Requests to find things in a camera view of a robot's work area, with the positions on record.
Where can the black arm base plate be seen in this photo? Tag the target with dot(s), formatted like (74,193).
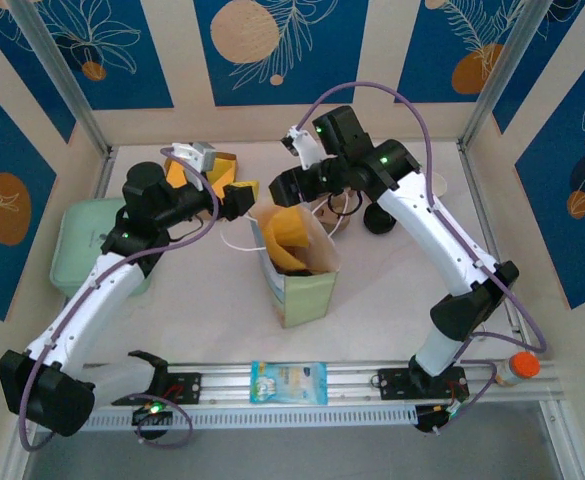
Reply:
(187,387)
(392,385)

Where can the sky print paper gift bag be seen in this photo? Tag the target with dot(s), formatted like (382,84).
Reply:
(307,300)

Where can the black controller board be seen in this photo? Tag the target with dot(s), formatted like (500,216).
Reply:
(434,417)
(152,417)

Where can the stack of black cup lids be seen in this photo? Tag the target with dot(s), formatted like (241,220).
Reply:
(379,220)

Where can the aluminium frame post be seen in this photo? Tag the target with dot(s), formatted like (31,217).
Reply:
(57,70)
(507,70)

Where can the aluminium side rail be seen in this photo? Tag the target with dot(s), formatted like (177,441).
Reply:
(487,220)

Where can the blue wet wipes packet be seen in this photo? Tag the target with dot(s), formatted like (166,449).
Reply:
(289,382)

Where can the stack of pulp cup carriers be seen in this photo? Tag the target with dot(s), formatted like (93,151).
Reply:
(332,220)

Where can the blue floral wall panel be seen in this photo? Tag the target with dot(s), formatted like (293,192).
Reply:
(547,200)
(22,75)
(422,50)
(137,75)
(547,60)
(2,150)
(252,50)

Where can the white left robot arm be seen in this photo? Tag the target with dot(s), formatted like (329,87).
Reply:
(87,310)

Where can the yellow napkin stack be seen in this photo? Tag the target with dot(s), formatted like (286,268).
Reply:
(176,176)

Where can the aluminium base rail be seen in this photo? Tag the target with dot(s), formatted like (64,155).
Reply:
(352,380)

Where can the stack of brown paper cups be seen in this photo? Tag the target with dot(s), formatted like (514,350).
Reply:
(440,185)

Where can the yellow paper napkin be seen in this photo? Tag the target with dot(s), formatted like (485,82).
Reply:
(287,230)

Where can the mint green zip pouch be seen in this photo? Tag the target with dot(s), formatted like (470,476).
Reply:
(82,220)

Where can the orange capped bottle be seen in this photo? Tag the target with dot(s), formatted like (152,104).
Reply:
(519,367)

